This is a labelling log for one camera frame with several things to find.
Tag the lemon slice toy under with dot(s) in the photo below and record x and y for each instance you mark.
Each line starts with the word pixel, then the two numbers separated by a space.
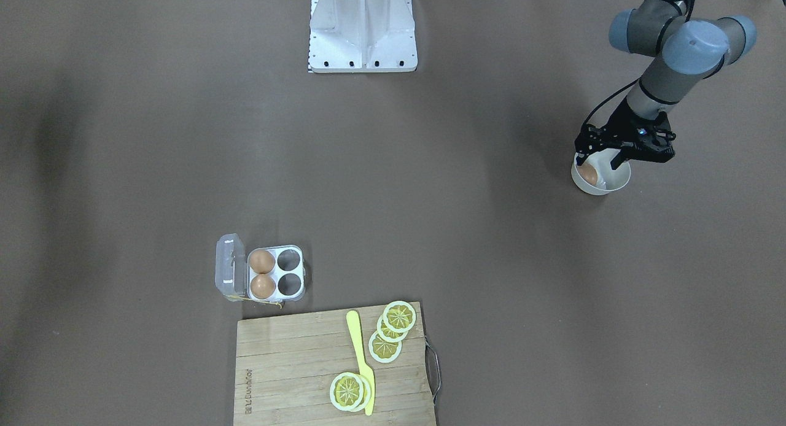
pixel 367 393

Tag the wooden cutting board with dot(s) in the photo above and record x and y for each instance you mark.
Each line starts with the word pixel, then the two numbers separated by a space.
pixel 285 366

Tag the clear plastic egg box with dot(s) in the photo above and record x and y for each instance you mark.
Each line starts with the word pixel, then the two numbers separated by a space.
pixel 273 275

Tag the brown egg from bowl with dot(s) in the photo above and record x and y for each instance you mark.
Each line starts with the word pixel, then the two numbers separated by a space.
pixel 588 173

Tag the brown egg in box near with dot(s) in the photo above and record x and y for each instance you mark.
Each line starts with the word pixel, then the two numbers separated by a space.
pixel 262 286

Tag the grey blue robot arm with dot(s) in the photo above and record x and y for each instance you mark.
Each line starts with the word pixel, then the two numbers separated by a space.
pixel 684 50

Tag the lemon slice toy front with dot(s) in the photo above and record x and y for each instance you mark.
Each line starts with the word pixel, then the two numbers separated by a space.
pixel 346 391

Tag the white bowl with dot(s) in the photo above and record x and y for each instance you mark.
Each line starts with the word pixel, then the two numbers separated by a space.
pixel 609 181

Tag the lemon slice toy middle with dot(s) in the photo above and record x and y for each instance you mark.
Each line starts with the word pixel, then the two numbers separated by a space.
pixel 387 334

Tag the yellow plastic knife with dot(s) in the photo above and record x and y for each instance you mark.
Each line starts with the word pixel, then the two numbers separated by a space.
pixel 353 322

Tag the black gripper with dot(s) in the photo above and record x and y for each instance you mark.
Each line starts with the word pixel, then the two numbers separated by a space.
pixel 621 124

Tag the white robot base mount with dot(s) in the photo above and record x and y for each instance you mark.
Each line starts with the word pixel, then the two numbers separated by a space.
pixel 362 36

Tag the brown egg in box far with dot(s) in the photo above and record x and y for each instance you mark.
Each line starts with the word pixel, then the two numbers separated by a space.
pixel 261 261

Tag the lemon slice toy top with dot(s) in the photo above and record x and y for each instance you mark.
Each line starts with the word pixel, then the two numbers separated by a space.
pixel 399 316

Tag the brown egg in box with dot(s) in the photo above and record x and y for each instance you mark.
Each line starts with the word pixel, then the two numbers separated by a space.
pixel 262 286
pixel 261 261

